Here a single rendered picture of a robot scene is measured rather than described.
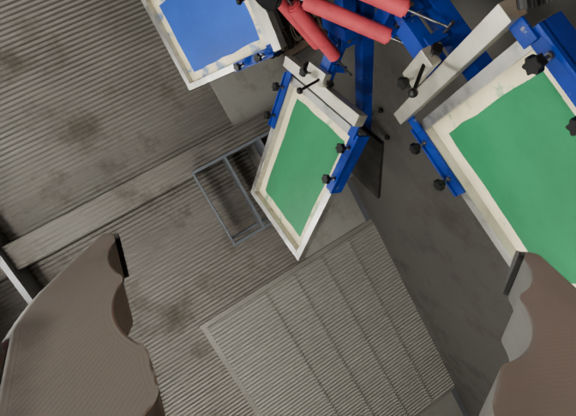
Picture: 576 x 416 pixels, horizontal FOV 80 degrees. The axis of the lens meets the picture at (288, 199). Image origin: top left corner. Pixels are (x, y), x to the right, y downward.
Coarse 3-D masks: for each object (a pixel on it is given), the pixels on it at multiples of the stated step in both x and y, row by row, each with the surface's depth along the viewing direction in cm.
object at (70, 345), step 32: (96, 256) 10; (64, 288) 9; (96, 288) 9; (32, 320) 8; (64, 320) 8; (96, 320) 8; (128, 320) 9; (32, 352) 7; (64, 352) 7; (96, 352) 7; (128, 352) 7; (32, 384) 6; (64, 384) 7; (96, 384) 7; (128, 384) 7
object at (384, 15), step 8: (336, 0) 130; (344, 0) 127; (352, 0) 128; (416, 0) 102; (352, 8) 131; (416, 8) 101; (368, 16) 132; (376, 16) 110; (384, 16) 107; (392, 16) 107; (328, 24) 137; (336, 24) 133; (384, 24) 109; (392, 24) 110; (328, 32) 141; (336, 32) 135; (344, 32) 130; (352, 32) 132; (392, 32) 109; (344, 40) 133; (352, 40) 138; (344, 48) 138
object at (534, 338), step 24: (528, 264) 10; (504, 288) 11; (528, 288) 9; (552, 288) 9; (528, 312) 8; (552, 312) 8; (504, 336) 9; (528, 336) 8; (552, 336) 8; (528, 360) 7; (552, 360) 7; (504, 384) 7; (528, 384) 7; (552, 384) 7; (504, 408) 6; (528, 408) 6; (552, 408) 6
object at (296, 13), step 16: (288, 0) 112; (304, 0) 109; (320, 0) 108; (368, 0) 98; (384, 0) 97; (400, 0) 97; (288, 16) 128; (304, 16) 116; (320, 16) 111; (336, 16) 109; (352, 16) 108; (400, 16) 99; (304, 32) 135; (320, 32) 124; (368, 32) 110; (384, 32) 109; (320, 48) 130; (336, 48) 133
